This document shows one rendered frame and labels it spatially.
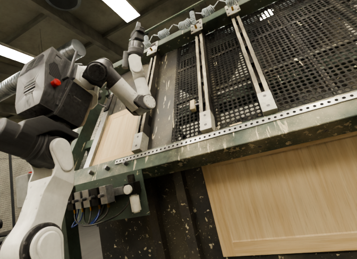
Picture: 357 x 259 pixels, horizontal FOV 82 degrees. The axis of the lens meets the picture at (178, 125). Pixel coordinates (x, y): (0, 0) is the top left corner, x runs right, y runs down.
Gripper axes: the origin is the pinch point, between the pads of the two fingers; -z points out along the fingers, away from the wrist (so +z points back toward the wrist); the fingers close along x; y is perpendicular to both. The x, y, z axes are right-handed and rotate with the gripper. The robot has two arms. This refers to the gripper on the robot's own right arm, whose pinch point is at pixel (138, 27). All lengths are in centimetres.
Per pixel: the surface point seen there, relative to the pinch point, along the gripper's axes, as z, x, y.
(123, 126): 54, 38, 9
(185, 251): 130, 1, 42
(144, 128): 58, 11, 14
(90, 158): 79, 44, -10
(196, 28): -30, 15, 54
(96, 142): 67, 49, -6
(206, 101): 43, -23, 35
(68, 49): -112, 298, -28
